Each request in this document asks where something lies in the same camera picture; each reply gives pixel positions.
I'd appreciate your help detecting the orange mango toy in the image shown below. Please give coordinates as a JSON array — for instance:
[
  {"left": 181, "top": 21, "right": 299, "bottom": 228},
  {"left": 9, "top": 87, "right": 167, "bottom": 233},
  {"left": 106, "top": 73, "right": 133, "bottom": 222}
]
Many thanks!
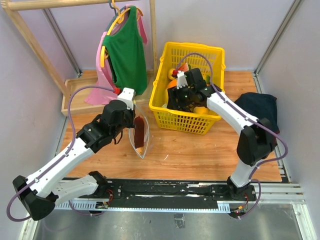
[{"left": 166, "top": 79, "right": 177, "bottom": 89}]

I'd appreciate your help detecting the watermelon slice toy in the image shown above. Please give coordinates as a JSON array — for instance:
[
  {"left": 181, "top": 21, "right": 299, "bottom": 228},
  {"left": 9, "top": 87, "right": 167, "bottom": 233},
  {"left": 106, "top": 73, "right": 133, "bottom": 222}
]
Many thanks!
[{"left": 178, "top": 62, "right": 191, "bottom": 72}]

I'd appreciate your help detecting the wooden clothes rack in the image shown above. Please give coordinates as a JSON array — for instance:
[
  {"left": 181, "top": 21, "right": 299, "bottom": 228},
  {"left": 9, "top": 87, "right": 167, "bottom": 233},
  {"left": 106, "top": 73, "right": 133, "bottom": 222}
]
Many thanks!
[{"left": 1, "top": 0, "right": 158, "bottom": 117}]

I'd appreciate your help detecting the yellow peach toy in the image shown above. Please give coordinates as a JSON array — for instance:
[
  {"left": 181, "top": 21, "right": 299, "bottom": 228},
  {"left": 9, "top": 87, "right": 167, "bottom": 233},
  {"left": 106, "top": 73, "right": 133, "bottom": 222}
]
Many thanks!
[{"left": 167, "top": 68, "right": 176, "bottom": 81}]

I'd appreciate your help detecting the pink shirt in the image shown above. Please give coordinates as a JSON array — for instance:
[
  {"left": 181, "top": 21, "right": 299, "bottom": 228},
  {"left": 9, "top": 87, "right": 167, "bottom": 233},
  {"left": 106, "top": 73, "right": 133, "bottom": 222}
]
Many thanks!
[{"left": 84, "top": 5, "right": 148, "bottom": 105}]

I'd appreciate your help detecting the clear zip top bag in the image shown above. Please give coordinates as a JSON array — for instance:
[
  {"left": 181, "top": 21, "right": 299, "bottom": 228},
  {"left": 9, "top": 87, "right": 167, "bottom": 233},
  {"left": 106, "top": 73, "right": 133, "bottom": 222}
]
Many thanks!
[{"left": 128, "top": 101, "right": 151, "bottom": 159}]

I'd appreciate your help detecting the green tank top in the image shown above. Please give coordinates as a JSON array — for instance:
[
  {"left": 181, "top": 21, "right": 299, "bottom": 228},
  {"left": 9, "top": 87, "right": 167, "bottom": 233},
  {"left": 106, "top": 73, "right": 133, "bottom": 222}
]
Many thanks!
[{"left": 102, "top": 5, "right": 148, "bottom": 95}]

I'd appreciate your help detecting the yellow apple toy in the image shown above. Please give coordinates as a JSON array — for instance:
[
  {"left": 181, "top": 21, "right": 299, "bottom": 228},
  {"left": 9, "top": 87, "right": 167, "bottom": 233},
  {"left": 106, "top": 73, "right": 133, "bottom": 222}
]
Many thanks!
[{"left": 193, "top": 106, "right": 210, "bottom": 115}]

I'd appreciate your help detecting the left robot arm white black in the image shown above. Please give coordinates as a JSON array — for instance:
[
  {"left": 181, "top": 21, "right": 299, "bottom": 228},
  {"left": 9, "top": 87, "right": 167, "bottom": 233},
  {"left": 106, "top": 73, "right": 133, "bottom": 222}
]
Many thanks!
[{"left": 12, "top": 99, "right": 135, "bottom": 221}]

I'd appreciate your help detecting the purple cable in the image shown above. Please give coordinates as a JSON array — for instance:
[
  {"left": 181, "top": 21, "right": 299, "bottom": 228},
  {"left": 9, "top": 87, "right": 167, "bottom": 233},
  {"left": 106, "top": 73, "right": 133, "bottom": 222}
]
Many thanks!
[
  {"left": 176, "top": 52, "right": 289, "bottom": 218},
  {"left": 6, "top": 85, "right": 120, "bottom": 223}
]

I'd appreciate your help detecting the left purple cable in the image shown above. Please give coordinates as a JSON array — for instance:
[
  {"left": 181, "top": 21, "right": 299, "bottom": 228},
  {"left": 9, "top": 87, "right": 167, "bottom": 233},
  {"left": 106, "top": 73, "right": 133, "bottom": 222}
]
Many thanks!
[{"left": 6, "top": 85, "right": 120, "bottom": 223}]

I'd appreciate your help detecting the yellow clothes hanger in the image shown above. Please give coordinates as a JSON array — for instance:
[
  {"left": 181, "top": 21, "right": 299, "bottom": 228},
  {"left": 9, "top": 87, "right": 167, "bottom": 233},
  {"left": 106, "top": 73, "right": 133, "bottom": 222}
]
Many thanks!
[{"left": 100, "top": 0, "right": 145, "bottom": 68}]

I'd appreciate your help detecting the papaya slice toy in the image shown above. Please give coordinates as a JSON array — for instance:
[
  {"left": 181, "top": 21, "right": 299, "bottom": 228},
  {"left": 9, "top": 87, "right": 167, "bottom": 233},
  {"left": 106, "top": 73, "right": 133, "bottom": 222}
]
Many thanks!
[{"left": 134, "top": 116, "right": 145, "bottom": 155}]

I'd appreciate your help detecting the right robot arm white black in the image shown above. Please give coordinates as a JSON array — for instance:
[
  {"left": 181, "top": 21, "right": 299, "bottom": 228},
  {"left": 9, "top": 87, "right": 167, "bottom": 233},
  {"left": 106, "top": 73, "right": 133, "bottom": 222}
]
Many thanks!
[{"left": 167, "top": 68, "right": 277, "bottom": 200}]

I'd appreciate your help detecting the dark navy cloth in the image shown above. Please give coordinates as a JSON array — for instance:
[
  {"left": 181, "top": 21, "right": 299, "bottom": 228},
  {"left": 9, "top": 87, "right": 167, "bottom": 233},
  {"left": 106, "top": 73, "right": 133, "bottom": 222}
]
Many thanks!
[{"left": 234, "top": 92, "right": 280, "bottom": 134}]

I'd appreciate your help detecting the yellow plastic basket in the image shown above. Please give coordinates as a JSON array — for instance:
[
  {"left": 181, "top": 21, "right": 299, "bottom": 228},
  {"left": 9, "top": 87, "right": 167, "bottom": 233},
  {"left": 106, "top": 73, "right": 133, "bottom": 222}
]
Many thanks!
[{"left": 149, "top": 41, "right": 226, "bottom": 135}]

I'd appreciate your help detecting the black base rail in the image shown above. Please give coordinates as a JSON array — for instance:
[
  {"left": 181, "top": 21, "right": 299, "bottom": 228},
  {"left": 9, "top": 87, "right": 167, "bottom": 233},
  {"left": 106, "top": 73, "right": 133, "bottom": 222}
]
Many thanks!
[{"left": 71, "top": 180, "right": 257, "bottom": 215}]

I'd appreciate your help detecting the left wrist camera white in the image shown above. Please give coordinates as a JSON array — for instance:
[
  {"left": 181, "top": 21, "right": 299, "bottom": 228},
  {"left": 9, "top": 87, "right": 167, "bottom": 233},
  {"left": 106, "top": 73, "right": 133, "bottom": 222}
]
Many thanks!
[{"left": 117, "top": 87, "right": 136, "bottom": 111}]

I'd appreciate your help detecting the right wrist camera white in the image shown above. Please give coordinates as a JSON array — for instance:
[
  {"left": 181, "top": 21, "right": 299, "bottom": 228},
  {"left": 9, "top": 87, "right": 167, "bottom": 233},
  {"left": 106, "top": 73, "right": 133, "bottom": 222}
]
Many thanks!
[{"left": 172, "top": 70, "right": 188, "bottom": 89}]

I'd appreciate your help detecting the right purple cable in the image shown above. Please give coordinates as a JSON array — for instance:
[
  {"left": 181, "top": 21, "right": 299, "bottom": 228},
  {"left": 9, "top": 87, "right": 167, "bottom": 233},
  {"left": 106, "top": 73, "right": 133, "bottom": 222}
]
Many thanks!
[{"left": 176, "top": 52, "right": 289, "bottom": 218}]

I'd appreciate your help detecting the green red mango toy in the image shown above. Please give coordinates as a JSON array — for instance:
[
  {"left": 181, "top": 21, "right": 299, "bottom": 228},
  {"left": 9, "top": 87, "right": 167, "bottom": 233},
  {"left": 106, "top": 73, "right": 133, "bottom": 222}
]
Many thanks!
[{"left": 204, "top": 75, "right": 211, "bottom": 86}]

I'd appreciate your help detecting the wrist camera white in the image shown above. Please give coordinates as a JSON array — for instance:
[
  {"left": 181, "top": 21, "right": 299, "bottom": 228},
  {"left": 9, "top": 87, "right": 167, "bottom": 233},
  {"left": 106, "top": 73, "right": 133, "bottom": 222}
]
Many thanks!
[
  {"left": 172, "top": 70, "right": 188, "bottom": 89},
  {"left": 117, "top": 87, "right": 136, "bottom": 111}
]

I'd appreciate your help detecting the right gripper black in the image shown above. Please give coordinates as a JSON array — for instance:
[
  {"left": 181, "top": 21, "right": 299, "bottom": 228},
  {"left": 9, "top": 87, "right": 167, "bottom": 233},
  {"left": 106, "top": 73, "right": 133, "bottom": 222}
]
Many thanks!
[{"left": 166, "top": 83, "right": 195, "bottom": 111}]

